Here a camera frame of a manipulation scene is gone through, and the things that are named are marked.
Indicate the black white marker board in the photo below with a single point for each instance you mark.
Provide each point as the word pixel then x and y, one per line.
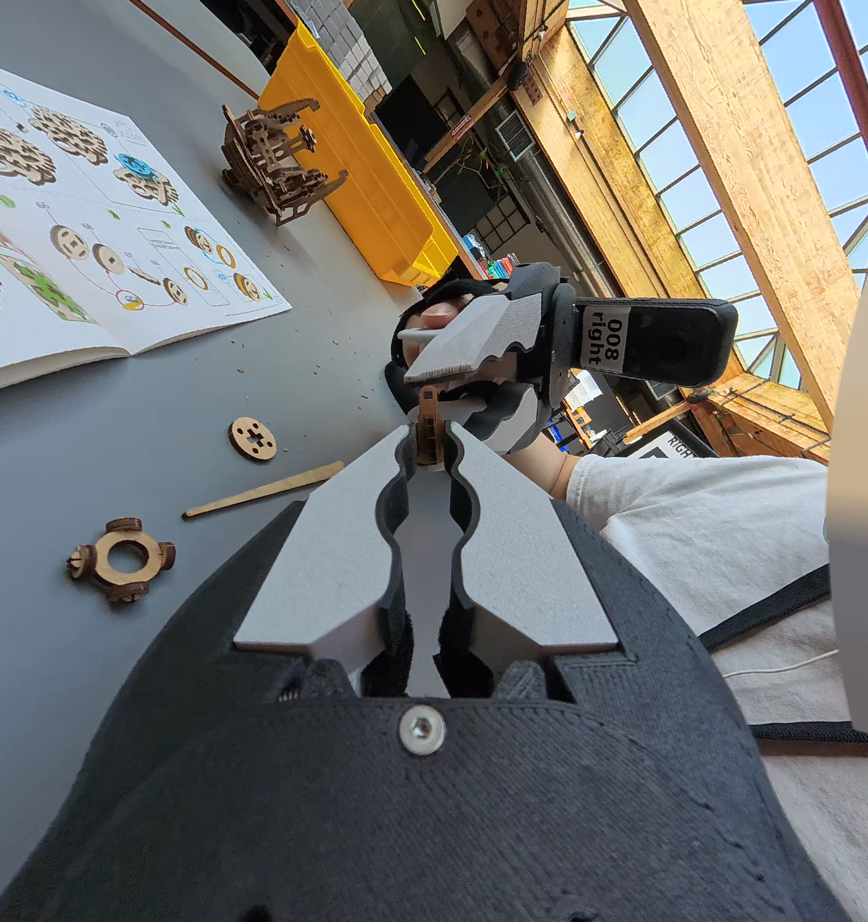
pixel 664 445

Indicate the round wooden disc with cross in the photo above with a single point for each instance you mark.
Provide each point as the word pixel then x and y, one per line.
pixel 252 439

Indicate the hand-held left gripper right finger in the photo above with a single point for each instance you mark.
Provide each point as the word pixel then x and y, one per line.
pixel 542 576

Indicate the stack of white boxes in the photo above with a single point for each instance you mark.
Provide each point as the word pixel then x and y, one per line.
pixel 347 43

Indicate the person's right forearm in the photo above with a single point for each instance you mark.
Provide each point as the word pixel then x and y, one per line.
pixel 542 468

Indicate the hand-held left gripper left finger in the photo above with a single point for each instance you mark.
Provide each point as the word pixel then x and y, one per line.
pixel 311 576

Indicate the stacked yellow bins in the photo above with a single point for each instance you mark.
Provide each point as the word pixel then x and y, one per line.
pixel 362 166

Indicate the colourful stacked trays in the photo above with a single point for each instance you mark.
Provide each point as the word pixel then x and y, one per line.
pixel 502 266

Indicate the assembly instruction booklet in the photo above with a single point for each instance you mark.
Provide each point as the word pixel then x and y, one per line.
pixel 81 252

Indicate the small forked wooden piece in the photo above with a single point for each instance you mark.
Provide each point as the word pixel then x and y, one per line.
pixel 428 441

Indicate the wooden mechanical model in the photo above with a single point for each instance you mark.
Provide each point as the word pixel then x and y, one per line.
pixel 275 158

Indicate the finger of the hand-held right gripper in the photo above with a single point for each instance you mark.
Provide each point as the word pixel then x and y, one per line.
pixel 491 331
pixel 520 425

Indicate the person's right hand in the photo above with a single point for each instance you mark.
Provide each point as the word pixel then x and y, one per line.
pixel 440 312

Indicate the slim wooden puzzle piece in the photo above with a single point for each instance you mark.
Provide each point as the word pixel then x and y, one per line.
pixel 261 491

